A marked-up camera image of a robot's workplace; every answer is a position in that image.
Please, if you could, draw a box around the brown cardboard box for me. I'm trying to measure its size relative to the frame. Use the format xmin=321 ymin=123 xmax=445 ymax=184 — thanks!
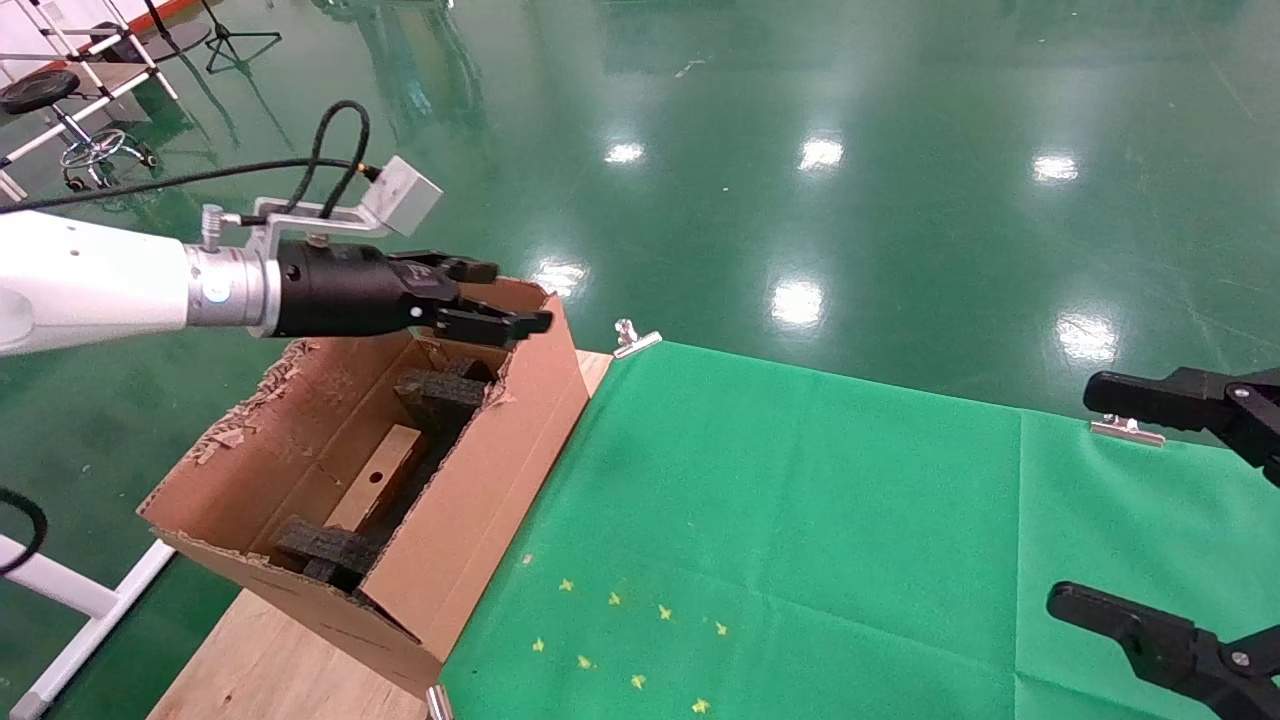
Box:
xmin=322 ymin=424 xmax=426 ymax=533

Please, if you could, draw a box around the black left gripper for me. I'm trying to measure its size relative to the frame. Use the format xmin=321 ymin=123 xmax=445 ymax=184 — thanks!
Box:
xmin=270 ymin=240 xmax=553 ymax=351

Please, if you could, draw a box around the black tripod stand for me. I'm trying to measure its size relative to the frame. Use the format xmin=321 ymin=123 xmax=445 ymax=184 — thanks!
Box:
xmin=200 ymin=0 xmax=283 ymax=76

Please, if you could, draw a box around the green table cloth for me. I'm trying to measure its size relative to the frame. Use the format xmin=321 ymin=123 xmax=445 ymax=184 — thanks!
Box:
xmin=440 ymin=340 xmax=1280 ymax=720

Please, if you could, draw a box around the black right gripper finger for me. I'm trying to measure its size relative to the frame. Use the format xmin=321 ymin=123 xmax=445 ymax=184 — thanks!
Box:
xmin=1083 ymin=368 xmax=1280 ymax=491
xmin=1046 ymin=582 xmax=1280 ymax=720

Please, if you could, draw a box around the black bag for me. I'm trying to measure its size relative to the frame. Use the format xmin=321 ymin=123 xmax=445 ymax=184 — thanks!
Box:
xmin=90 ymin=22 xmax=151 ymax=63

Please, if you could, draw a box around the black foam block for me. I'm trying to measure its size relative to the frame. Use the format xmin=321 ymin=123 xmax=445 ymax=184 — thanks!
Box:
xmin=393 ymin=358 xmax=496 ymax=433
xmin=272 ymin=515 xmax=386 ymax=593

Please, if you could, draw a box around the large open cardboard carton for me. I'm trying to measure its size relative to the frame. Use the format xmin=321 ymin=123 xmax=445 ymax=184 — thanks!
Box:
xmin=138 ymin=278 xmax=593 ymax=699

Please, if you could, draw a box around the black round-base stand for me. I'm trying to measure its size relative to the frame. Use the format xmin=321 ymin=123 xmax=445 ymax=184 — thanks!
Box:
xmin=140 ymin=0 xmax=213 ymax=61

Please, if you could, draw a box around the silver camera mount bracket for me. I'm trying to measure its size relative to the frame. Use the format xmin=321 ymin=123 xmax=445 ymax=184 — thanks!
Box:
xmin=200 ymin=203 xmax=386 ymax=251

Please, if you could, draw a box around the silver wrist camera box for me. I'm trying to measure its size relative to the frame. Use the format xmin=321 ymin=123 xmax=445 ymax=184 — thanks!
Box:
xmin=360 ymin=155 xmax=444 ymax=239

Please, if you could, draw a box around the white table frame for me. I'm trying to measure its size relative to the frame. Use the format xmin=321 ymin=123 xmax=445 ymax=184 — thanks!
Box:
xmin=0 ymin=535 xmax=176 ymax=720

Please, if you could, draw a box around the black round stool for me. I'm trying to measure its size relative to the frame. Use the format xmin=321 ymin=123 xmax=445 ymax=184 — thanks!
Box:
xmin=0 ymin=70 xmax=159 ymax=193

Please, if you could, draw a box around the black camera cable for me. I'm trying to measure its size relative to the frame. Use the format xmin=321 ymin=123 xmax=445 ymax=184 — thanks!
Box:
xmin=0 ymin=100 xmax=381 ymax=219

